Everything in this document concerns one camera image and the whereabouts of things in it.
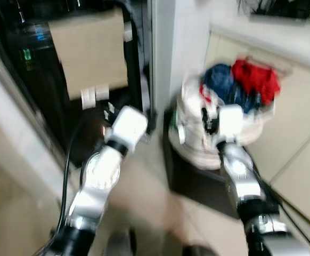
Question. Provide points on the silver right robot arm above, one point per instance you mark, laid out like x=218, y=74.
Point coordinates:
x=243, y=178

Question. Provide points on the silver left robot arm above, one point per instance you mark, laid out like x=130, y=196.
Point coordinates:
x=99, y=173

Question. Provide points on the black washing machine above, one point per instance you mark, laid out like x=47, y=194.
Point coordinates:
x=32, y=85

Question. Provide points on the white laundry basket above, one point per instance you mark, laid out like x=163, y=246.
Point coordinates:
x=195, y=141

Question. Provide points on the white paper tags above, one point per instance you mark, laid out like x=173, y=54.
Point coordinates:
x=94, y=96

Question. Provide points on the blue garment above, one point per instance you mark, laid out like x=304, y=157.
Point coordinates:
x=221, y=82

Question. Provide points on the black low stand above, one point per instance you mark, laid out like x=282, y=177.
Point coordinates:
x=195, y=181

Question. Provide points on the brown cardboard sheet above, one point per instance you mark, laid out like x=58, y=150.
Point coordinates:
x=91, y=53

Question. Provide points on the red garment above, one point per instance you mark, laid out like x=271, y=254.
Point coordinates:
x=257, y=80

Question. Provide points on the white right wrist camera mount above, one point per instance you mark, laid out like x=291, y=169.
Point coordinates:
x=231, y=121

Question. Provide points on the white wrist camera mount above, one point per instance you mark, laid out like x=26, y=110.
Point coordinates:
x=231, y=121
x=128, y=127

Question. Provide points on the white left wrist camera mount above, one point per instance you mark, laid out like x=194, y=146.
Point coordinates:
x=128, y=127

